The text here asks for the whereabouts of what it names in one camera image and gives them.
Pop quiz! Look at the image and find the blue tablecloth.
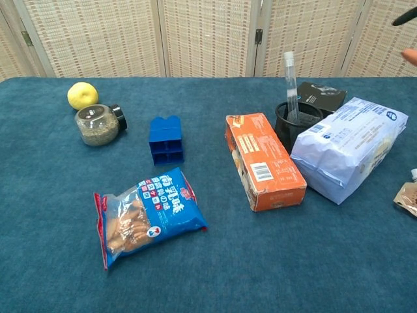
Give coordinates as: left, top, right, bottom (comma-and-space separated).
0, 76, 417, 313

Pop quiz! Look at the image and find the white and blue bag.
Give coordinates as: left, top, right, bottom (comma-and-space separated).
289, 97, 409, 205

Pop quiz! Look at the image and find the woven folding screen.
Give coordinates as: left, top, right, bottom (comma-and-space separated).
0, 0, 417, 83

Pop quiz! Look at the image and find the black cardboard box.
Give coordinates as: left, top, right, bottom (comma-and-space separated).
288, 81, 347, 115

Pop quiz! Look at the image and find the glass jar with black lid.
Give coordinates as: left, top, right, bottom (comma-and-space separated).
74, 104, 128, 147

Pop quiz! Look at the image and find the blue biscuit snack bag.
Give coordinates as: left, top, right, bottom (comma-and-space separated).
93, 167, 209, 272

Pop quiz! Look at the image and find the blue toy building brick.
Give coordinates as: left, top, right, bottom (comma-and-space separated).
149, 115, 186, 167

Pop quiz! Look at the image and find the black mesh cup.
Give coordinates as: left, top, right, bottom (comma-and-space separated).
272, 100, 324, 156

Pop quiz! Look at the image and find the yellow lemon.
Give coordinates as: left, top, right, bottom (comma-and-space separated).
66, 82, 99, 111

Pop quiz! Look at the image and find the brown spout pouch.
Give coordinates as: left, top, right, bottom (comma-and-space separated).
392, 168, 417, 218

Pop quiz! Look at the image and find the right orange-tipped robot hand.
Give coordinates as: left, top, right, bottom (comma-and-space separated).
392, 5, 417, 68

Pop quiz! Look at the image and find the clear plastic tube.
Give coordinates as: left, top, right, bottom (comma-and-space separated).
283, 51, 302, 122

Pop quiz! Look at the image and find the orange cardboard box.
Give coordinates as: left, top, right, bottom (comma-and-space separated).
225, 112, 308, 213

